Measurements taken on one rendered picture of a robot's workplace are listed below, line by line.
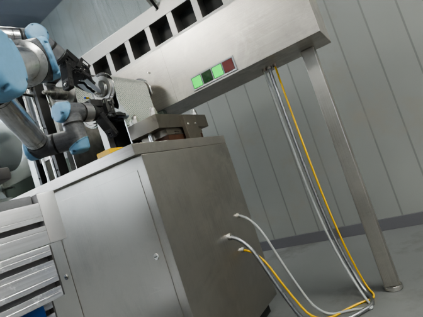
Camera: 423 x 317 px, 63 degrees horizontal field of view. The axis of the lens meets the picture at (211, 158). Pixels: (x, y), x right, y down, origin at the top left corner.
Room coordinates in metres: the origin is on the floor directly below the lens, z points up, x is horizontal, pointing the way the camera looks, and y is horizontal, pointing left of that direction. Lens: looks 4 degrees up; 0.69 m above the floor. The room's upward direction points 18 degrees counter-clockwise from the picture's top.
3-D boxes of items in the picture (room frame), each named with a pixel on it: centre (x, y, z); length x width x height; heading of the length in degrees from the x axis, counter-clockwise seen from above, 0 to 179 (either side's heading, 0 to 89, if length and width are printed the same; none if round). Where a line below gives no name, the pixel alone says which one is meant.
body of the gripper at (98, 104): (1.40, 0.37, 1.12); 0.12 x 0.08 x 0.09; 151
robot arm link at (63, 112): (1.27, 0.45, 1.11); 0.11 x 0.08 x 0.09; 151
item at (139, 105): (1.61, 0.25, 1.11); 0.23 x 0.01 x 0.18; 151
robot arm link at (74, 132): (1.26, 0.46, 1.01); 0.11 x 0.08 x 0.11; 99
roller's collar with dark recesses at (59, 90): (1.64, 0.60, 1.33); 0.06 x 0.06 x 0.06; 61
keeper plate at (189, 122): (1.55, 0.04, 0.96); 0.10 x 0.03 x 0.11; 151
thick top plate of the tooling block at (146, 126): (1.59, 0.13, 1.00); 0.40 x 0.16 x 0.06; 151
